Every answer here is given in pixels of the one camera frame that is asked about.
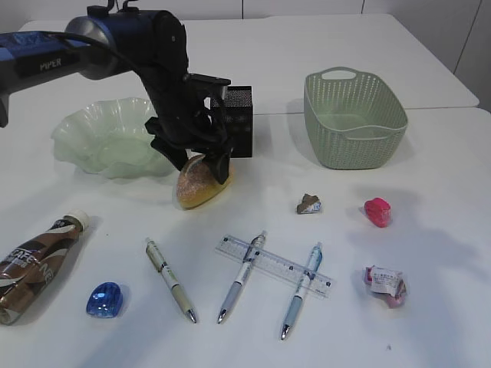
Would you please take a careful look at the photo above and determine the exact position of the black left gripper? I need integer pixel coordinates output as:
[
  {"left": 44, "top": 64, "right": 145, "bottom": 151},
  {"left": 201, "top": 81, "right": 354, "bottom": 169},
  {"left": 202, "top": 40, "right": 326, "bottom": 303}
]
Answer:
[{"left": 144, "top": 68, "right": 233, "bottom": 184}]

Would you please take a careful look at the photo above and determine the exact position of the bread roll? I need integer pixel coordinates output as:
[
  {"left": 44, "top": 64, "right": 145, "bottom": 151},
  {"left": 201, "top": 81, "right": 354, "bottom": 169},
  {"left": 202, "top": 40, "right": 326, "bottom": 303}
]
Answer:
[{"left": 176, "top": 154, "right": 234, "bottom": 209}]

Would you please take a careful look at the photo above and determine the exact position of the Nescafe coffee bottle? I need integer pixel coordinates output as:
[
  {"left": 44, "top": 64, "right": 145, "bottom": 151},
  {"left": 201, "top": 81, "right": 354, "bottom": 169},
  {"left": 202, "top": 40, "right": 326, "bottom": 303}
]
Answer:
[{"left": 1, "top": 209, "right": 90, "bottom": 325}]

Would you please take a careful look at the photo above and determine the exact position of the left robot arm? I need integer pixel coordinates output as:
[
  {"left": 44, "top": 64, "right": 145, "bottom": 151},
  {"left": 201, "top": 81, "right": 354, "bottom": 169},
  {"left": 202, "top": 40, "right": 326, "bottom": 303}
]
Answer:
[{"left": 1, "top": 1, "right": 233, "bottom": 183}]

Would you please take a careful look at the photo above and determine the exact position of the black pen holder box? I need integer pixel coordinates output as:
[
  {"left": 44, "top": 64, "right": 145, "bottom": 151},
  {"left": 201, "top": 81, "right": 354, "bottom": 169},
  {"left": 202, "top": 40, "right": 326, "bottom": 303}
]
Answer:
[{"left": 222, "top": 85, "right": 253, "bottom": 158}]

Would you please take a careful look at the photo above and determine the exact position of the green glass wavy plate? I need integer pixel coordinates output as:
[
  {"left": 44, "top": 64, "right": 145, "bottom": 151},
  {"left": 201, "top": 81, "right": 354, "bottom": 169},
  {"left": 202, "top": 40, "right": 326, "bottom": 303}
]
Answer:
[{"left": 51, "top": 97, "right": 175, "bottom": 179}]

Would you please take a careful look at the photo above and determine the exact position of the grey blue pen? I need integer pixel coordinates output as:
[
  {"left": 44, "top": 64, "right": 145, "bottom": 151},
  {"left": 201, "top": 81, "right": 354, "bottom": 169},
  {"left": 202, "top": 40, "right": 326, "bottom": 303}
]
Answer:
[{"left": 217, "top": 231, "right": 266, "bottom": 324}]

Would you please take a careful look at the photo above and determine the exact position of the beige pen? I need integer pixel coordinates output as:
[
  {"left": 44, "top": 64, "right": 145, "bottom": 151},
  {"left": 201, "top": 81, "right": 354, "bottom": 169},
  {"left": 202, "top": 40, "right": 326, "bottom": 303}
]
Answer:
[{"left": 145, "top": 238, "right": 198, "bottom": 324}]

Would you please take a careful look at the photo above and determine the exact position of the light blue pen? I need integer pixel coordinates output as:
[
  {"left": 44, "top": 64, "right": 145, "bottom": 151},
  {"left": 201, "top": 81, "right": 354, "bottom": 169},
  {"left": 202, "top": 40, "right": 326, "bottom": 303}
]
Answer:
[{"left": 280, "top": 242, "right": 323, "bottom": 340}]

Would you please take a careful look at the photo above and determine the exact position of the green plastic basket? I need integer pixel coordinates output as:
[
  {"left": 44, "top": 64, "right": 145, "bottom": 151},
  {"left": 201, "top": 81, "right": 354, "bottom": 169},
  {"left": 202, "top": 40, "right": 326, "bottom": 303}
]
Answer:
[{"left": 304, "top": 67, "right": 408, "bottom": 170}]

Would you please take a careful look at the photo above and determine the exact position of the pink pencil sharpener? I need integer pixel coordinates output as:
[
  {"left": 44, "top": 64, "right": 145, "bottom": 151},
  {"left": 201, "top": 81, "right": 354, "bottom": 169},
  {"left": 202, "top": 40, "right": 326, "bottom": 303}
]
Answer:
[{"left": 364, "top": 197, "right": 391, "bottom": 228}]

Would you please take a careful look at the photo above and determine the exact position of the clear plastic ruler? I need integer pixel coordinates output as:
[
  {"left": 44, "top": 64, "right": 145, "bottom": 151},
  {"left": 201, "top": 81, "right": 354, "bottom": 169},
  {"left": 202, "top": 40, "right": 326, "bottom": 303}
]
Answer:
[{"left": 216, "top": 235, "right": 335, "bottom": 298}]

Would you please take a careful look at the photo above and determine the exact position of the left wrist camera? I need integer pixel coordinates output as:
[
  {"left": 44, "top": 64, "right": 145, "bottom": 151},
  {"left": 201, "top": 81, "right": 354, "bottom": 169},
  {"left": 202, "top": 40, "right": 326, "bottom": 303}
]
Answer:
[{"left": 183, "top": 74, "right": 232, "bottom": 100}]

